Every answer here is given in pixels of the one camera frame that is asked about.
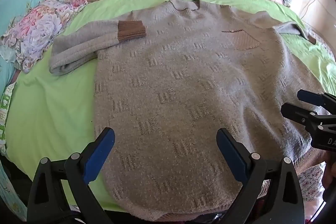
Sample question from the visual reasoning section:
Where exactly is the purple floral blanket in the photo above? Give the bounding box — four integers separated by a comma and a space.
0, 0, 89, 75

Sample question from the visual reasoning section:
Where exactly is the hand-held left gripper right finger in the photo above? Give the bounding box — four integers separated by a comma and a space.
216, 128, 305, 224

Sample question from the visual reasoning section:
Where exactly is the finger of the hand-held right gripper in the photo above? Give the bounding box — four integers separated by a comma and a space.
280, 102, 322, 131
297, 89, 336, 114

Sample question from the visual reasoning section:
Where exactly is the person's right hand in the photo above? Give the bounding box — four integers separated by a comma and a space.
322, 157, 336, 189

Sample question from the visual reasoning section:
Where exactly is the light green bed sheet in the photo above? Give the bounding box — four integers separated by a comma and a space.
5, 0, 336, 214

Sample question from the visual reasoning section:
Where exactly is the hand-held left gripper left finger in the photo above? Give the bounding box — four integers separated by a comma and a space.
26, 127, 116, 224

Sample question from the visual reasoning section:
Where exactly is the grey knitted sweater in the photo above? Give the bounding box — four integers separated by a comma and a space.
49, 0, 326, 222

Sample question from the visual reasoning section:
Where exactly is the small floral print cloth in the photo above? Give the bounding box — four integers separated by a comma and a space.
296, 163, 326, 202

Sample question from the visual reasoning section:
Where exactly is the white wall cable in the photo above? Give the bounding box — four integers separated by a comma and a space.
300, 0, 319, 20

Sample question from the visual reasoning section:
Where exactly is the green and white patterned cloth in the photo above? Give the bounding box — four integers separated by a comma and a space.
0, 82, 17, 155

